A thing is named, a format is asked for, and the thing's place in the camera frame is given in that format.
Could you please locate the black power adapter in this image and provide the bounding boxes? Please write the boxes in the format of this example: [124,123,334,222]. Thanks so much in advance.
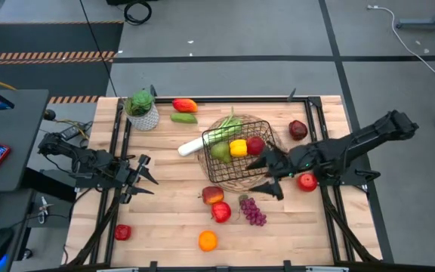
[59,123,86,141]

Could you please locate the green cucumber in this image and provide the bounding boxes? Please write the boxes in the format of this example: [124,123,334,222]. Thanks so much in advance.
[170,113,199,125]

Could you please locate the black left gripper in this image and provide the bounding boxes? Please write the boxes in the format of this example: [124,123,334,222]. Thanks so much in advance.
[115,153,159,205]

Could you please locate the red-yellow apple with stem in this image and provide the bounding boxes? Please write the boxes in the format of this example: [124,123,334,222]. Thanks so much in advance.
[198,185,225,206]

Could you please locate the dark low desk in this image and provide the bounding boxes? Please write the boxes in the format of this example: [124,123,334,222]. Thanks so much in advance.
[0,187,36,272]

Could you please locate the coiled black floor cable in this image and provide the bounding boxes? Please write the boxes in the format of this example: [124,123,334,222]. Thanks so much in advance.
[123,0,153,26]

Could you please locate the wire fruit basket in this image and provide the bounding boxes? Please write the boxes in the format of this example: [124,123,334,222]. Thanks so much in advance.
[196,113,283,194]

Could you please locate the white and green leek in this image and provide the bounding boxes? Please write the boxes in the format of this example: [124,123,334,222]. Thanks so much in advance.
[177,107,243,157]

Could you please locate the black wire basket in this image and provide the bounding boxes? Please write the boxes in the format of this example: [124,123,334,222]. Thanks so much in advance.
[201,119,279,184]

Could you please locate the orange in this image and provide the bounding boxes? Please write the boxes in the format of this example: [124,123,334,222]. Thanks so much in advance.
[198,230,219,252]

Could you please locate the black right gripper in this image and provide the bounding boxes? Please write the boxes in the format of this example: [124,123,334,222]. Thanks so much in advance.
[245,145,311,200]

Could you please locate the grey desk leg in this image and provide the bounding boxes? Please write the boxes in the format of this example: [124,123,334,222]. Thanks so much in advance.
[395,0,435,31]

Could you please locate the yellow bell pepper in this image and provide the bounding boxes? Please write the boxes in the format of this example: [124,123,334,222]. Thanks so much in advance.
[229,138,248,158]

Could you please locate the silver cable clip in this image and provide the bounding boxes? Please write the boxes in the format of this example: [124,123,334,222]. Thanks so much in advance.
[37,195,55,224]

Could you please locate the green artificial plant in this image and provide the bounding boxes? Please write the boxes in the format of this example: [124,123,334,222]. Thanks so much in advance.
[124,89,156,117]

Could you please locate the black aluminium rig frame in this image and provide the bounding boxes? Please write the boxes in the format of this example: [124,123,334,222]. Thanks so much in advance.
[66,94,381,272]

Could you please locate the green pear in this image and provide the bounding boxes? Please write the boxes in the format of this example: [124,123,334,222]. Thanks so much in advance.
[210,141,233,164]

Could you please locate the thin black hanging cable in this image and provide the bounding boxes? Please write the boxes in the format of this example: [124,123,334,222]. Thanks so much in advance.
[79,0,118,98]

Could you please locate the red apple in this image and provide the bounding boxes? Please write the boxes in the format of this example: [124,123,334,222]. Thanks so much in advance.
[211,201,233,224]
[245,136,267,156]
[297,172,319,193]

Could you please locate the black hazard-striped floor mat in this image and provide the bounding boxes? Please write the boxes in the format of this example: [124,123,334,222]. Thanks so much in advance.
[0,20,125,105]

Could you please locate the red-orange mango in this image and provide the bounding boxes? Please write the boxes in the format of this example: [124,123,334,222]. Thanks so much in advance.
[171,98,199,113]

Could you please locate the white triangle-patterned plant pot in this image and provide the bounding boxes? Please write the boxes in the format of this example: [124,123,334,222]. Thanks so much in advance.
[125,104,161,132]

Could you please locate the dark red pomegranate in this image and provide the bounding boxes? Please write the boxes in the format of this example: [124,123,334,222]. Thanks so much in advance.
[288,119,309,141]

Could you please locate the small red bell pepper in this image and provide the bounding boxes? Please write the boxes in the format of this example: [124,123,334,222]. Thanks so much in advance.
[113,224,132,242]

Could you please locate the purple grape bunch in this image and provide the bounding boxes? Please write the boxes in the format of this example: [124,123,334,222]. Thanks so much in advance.
[238,193,268,227]

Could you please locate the white floor cable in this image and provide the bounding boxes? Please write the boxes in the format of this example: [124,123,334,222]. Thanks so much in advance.
[366,4,435,76]

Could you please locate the black side desk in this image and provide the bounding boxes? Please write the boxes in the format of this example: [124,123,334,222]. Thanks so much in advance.
[0,88,51,194]

